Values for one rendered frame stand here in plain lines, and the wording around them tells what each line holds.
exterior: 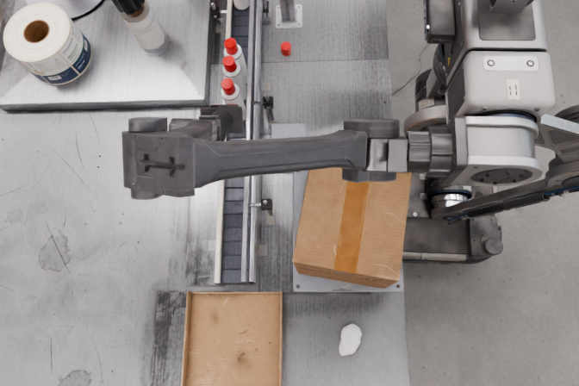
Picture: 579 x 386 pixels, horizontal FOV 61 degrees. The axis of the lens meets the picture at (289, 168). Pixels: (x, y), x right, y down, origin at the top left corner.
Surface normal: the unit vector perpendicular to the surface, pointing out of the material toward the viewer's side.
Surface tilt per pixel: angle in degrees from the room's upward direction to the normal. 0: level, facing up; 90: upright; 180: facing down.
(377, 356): 0
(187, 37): 0
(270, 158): 47
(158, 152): 37
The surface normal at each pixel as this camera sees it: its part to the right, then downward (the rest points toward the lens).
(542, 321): -0.06, -0.29
